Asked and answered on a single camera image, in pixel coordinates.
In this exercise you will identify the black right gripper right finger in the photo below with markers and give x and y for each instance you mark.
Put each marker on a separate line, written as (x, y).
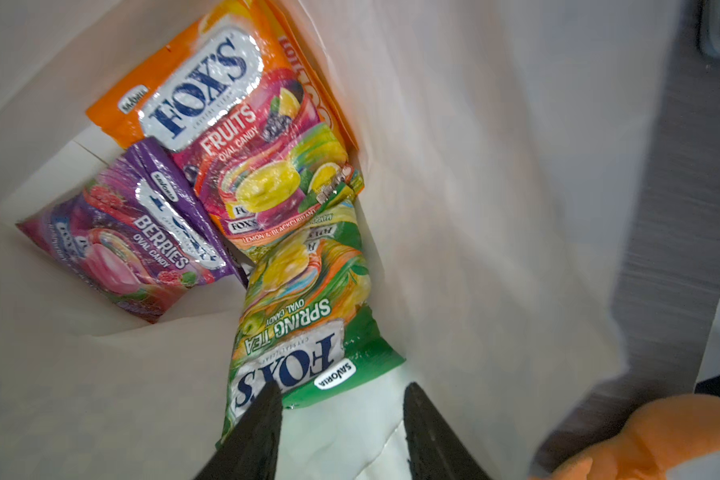
(435, 452)

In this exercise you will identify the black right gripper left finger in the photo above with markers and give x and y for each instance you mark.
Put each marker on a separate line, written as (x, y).
(251, 449)

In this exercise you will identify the green Fox's candy bag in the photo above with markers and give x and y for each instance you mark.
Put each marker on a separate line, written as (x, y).
(306, 325)

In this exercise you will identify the purple candy bag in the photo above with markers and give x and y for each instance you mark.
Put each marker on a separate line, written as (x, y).
(136, 233)

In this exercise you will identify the checkered paper bag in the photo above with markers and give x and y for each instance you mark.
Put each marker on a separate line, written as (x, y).
(501, 143)

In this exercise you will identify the orange Fox's fruits candy bag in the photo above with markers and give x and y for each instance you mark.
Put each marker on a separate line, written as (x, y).
(247, 120)

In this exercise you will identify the orange shark plush toy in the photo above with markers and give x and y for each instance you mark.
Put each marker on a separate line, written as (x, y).
(672, 438)

